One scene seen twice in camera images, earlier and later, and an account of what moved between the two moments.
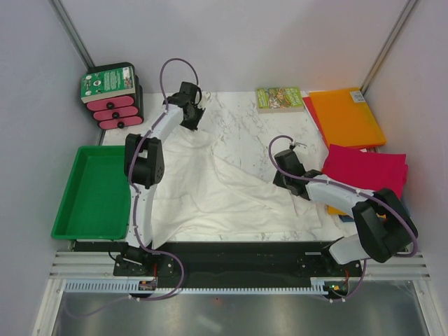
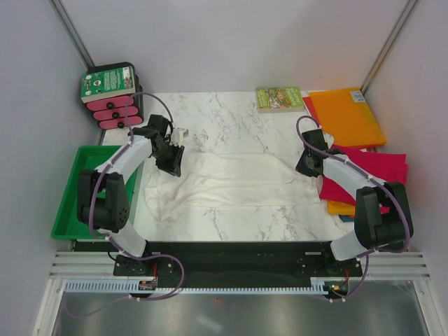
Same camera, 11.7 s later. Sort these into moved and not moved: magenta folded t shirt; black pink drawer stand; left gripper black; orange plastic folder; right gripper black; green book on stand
Moved: right gripper black; left gripper black
Not moved: black pink drawer stand; orange plastic folder; green book on stand; magenta folded t shirt
